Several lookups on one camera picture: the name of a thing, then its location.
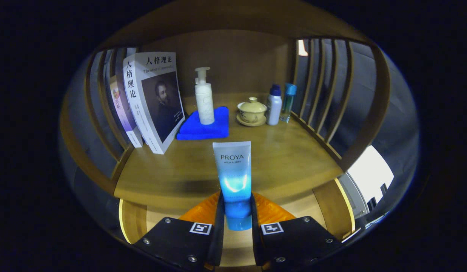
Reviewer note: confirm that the blue cosmetic tube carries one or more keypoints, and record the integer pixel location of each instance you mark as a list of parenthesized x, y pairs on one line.
[(233, 170)]

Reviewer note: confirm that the brown wooden countertop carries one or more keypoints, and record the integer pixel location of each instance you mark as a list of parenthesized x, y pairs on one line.
[(278, 158)]

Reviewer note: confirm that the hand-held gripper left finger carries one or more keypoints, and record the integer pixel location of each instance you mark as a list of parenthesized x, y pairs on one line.
[(219, 234)]

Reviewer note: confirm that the brown wooden drawer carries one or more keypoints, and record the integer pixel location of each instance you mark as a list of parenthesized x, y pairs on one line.
[(331, 211)]

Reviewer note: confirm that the brown wooden cabinet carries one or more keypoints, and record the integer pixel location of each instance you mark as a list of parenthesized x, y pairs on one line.
[(237, 56)]

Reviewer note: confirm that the white drawer unit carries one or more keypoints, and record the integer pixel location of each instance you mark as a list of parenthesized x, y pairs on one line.
[(369, 173)]

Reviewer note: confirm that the blue folded cloth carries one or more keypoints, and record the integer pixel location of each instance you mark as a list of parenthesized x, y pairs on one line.
[(203, 132)]

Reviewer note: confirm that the teal clear bottle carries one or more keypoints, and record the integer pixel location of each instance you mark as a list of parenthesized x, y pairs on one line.
[(288, 102)]

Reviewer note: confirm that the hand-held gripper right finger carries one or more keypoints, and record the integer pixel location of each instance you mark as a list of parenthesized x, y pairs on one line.
[(255, 241)]

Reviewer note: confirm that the beige lidded tea bowl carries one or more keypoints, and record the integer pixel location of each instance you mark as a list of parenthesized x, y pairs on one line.
[(252, 109)]

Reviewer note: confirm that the white bottle blue cap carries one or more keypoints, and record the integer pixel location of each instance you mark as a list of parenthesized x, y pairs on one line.
[(274, 109)]

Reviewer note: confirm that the white pump bottle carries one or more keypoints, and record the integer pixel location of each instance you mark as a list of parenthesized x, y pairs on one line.
[(205, 105)]

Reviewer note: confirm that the white portrait book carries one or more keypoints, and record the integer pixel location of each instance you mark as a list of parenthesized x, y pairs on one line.
[(157, 98)]

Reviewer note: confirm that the purple book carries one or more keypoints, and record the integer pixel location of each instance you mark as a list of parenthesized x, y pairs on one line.
[(122, 109)]

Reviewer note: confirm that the beige saucer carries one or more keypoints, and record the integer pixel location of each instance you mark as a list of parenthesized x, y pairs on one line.
[(252, 123)]

